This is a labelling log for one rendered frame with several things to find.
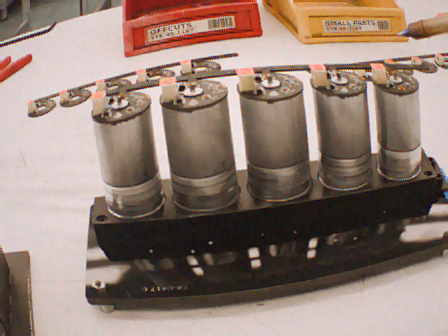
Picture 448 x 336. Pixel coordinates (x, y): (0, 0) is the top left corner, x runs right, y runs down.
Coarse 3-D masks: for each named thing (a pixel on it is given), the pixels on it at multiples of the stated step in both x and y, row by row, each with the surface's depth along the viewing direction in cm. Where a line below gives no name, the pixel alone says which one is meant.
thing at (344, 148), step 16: (336, 80) 29; (320, 96) 28; (336, 96) 28; (352, 96) 28; (320, 112) 29; (336, 112) 28; (352, 112) 28; (368, 112) 29; (320, 128) 29; (336, 128) 28; (352, 128) 28; (368, 128) 29; (320, 144) 30; (336, 144) 29; (352, 144) 29; (368, 144) 29; (320, 160) 30; (336, 160) 29; (352, 160) 29; (368, 160) 29; (320, 176) 30; (336, 176) 29; (352, 176) 29; (368, 176) 30
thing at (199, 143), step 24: (192, 96) 28; (168, 120) 28; (192, 120) 28; (216, 120) 28; (168, 144) 29; (192, 144) 28; (216, 144) 29; (192, 168) 29; (216, 168) 29; (192, 192) 29; (216, 192) 29
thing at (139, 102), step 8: (112, 96) 29; (128, 96) 29; (136, 96) 29; (144, 96) 29; (136, 104) 28; (144, 104) 28; (104, 112) 28; (112, 112) 28; (120, 112) 28; (128, 112) 28; (136, 112) 28; (144, 112) 28; (96, 120) 28; (104, 120) 28; (112, 120) 28; (120, 120) 28
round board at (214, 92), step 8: (192, 80) 30; (200, 80) 30; (208, 80) 30; (176, 88) 29; (184, 88) 29; (208, 88) 29; (216, 88) 29; (224, 88) 29; (160, 96) 29; (200, 96) 28; (208, 96) 28; (216, 96) 28; (224, 96) 28; (160, 104) 28; (168, 104) 28; (176, 104) 28; (184, 104) 28; (200, 104) 28; (208, 104) 28
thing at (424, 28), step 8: (440, 16) 24; (408, 24) 26; (416, 24) 25; (424, 24) 25; (432, 24) 24; (440, 24) 24; (416, 32) 25; (424, 32) 25; (432, 32) 25; (440, 32) 24
